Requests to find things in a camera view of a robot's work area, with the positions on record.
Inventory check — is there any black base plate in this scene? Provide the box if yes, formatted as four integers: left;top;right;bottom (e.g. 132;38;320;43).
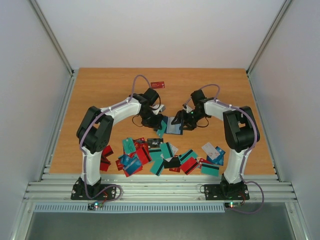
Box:
70;178;117;201
204;184;250;201

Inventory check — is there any lone red card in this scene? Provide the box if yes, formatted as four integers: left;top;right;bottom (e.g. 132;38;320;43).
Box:
150;81;165;89

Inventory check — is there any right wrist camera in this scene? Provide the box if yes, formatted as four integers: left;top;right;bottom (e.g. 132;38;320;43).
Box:
182;103;193;113

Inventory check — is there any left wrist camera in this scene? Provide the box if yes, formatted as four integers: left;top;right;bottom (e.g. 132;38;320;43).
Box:
152;104;166;115

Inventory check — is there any teal VIP card bottom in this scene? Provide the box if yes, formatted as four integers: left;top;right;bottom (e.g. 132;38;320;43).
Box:
156;118;168;138

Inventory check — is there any blue card right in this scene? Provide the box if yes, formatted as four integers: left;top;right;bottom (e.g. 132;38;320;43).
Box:
206;146;226;166

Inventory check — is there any teal striped card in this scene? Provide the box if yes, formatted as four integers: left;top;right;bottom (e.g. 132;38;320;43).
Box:
201;162;220;177
149;142;178;162
150;160;164;176

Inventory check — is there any black VIP card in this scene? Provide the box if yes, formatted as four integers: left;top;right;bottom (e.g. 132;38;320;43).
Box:
147;138;164;149

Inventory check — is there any blue card pile centre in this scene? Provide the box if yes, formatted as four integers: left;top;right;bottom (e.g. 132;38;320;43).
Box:
116;154;143;177

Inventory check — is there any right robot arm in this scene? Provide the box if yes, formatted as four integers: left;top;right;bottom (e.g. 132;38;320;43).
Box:
171;89;260;199

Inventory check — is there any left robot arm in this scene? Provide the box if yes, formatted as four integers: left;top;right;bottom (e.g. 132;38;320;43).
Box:
72;88;164;199

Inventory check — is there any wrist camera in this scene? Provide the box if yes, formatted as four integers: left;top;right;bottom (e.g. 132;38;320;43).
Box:
152;104;166;115
182;103;193;113

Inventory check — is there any white floral card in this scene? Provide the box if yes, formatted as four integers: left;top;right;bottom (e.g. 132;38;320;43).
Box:
201;142;220;160

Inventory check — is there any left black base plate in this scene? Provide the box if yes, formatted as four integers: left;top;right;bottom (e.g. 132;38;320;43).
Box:
70;178;117;201

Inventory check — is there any teal striped card centre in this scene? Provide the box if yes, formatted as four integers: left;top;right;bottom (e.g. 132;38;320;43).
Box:
149;142;178;162

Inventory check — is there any blue leather card holder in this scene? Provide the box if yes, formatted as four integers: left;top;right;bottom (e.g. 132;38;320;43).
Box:
153;116;183;136

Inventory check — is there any teal striped card lower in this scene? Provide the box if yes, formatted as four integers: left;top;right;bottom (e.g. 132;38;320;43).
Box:
150;160;164;176

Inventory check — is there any grey slotted cable duct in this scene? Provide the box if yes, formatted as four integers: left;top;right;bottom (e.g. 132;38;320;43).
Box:
34;202;225;214

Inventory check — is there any teal vip card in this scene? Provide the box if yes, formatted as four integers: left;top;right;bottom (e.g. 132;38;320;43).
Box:
156;118;168;138
122;137;136;155

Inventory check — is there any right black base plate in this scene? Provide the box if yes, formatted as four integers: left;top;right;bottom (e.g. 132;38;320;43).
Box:
204;184;250;201

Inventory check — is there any black card lower centre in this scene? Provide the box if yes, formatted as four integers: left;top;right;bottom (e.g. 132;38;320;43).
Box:
163;157;181;169

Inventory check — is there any teal striped card right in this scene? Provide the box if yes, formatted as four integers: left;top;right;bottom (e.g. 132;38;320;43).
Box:
201;162;220;177

